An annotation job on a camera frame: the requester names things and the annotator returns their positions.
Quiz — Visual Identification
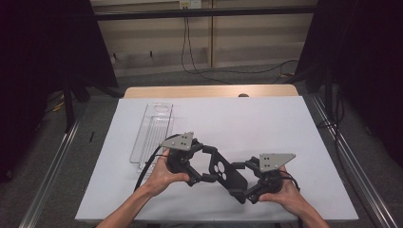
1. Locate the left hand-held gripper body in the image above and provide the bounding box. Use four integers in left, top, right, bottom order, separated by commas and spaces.
159, 131, 204, 175

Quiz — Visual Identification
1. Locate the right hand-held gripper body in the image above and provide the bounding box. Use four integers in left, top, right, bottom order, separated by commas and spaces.
246, 153, 297, 204

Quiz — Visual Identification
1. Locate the black phone case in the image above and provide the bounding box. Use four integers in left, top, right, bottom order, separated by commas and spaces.
207, 148, 250, 199

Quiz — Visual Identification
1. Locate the person's right hand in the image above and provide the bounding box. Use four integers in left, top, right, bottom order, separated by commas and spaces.
259, 168, 305, 217

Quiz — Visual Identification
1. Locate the person's left hand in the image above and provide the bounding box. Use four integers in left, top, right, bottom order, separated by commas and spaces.
143, 148, 191, 198

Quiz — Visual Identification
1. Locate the clear plastic tray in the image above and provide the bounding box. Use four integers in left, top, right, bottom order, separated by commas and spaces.
128, 102, 175, 174

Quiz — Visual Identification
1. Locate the black metal stand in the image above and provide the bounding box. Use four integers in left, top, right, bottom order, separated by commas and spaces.
61, 77, 84, 133

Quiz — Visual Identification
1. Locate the black horizontal metal bar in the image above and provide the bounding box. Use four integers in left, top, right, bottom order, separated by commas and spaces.
94, 5, 318, 22

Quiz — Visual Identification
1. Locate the black curtain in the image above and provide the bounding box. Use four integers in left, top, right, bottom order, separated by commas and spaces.
0, 0, 120, 184
294, 0, 403, 169

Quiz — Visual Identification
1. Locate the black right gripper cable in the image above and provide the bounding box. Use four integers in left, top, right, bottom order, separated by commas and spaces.
279, 170, 301, 192

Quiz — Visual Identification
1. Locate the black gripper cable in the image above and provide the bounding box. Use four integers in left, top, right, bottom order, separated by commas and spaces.
279, 170, 301, 192
133, 133, 180, 192

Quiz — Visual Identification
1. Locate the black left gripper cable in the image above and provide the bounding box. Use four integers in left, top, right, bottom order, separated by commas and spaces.
133, 133, 180, 192

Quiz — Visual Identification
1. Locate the black cable bundle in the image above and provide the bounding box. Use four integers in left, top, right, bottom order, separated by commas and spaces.
316, 85, 347, 174

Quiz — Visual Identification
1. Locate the aluminium floor rail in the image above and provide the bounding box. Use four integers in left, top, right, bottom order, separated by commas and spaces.
18, 112, 84, 228
308, 94, 399, 228

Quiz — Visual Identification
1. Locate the black hanging cable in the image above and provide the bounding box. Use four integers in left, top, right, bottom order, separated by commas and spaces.
181, 17, 233, 86

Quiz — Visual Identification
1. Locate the black floor cable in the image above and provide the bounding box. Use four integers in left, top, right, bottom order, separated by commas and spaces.
186, 59, 300, 76

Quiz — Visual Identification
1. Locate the yellow floor cable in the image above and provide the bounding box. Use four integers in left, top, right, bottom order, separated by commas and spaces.
43, 92, 66, 114

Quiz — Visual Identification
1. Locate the white wall power outlet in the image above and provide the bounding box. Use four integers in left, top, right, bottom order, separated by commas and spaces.
179, 0, 203, 10

